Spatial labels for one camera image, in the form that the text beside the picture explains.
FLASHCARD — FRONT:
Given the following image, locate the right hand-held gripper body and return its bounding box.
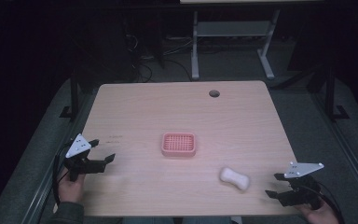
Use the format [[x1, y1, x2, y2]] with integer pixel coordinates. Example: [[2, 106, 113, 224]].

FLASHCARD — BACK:
[[278, 161, 325, 210]]

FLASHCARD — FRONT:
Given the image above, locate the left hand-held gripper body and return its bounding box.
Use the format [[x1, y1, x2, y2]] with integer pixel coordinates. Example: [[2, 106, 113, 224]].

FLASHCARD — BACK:
[[62, 133, 107, 182]]

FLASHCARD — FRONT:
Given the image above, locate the white soap bar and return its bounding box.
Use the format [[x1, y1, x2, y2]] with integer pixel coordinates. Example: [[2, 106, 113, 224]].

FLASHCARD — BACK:
[[219, 166, 251, 191]]

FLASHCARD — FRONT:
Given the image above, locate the pink soap dish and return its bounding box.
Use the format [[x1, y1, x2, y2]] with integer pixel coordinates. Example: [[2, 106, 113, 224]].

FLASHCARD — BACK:
[[160, 132, 198, 158]]

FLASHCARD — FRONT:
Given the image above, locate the person's left hand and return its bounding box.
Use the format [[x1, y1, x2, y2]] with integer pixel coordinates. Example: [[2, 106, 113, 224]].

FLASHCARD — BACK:
[[57, 169, 87, 205]]

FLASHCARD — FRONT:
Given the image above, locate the person's right hand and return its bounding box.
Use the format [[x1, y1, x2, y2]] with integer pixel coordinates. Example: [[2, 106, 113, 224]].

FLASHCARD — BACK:
[[294, 199, 340, 224]]

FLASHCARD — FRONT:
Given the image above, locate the black metal stand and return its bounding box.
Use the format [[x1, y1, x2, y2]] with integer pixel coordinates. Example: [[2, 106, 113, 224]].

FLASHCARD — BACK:
[[59, 70, 82, 119], [322, 64, 351, 122]]

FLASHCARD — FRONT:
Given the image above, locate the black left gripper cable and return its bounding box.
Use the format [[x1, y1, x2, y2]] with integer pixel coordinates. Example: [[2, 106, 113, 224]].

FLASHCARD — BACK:
[[51, 141, 76, 207]]

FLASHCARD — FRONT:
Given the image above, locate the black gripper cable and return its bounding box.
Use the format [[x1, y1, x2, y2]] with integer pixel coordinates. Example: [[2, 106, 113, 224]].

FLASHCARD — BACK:
[[307, 180, 347, 224], [51, 141, 76, 207]]

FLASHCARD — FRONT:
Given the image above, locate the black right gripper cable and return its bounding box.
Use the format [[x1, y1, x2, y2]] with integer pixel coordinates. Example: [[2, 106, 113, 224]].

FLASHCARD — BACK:
[[307, 180, 347, 224]]

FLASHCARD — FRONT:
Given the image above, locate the metal frame rail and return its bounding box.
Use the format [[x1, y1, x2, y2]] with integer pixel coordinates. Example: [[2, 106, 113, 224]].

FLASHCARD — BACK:
[[20, 92, 97, 224], [310, 91, 358, 206]]

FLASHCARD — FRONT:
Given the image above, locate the bundle of floor cables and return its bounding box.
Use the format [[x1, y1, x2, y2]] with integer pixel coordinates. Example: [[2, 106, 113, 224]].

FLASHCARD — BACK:
[[123, 31, 198, 84]]

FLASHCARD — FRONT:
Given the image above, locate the white metal desk frame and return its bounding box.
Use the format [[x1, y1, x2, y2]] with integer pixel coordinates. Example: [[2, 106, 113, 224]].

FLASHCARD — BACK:
[[180, 0, 324, 81]]

